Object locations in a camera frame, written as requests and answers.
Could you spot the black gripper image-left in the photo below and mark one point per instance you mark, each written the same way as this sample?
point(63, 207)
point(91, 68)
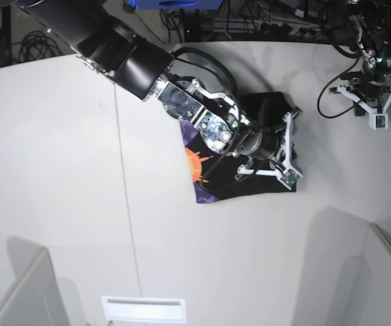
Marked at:
point(260, 145)

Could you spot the white partition panel right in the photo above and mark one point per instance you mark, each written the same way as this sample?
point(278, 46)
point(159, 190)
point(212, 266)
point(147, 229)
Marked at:
point(363, 293)

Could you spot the black T-shirt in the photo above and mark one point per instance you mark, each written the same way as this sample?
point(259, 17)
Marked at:
point(213, 174)

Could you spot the black robot arm image-left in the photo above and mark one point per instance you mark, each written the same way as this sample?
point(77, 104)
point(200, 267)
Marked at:
point(113, 49)

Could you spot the white partition panel left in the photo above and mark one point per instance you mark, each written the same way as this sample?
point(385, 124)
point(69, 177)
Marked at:
point(34, 297)

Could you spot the white partition panel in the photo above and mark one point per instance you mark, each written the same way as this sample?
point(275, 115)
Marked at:
point(34, 297)
point(363, 293)

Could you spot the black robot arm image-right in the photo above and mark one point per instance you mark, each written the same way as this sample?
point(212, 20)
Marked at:
point(370, 44)

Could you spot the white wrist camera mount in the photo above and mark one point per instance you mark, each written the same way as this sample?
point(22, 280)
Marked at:
point(281, 166)
point(376, 120)

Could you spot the blue box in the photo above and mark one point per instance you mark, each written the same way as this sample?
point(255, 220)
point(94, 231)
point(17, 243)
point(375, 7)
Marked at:
point(176, 4)

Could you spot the white power strip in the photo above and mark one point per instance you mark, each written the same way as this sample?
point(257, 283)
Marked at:
point(262, 27)

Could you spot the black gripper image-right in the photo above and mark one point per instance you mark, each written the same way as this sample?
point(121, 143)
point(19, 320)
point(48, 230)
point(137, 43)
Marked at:
point(370, 88)

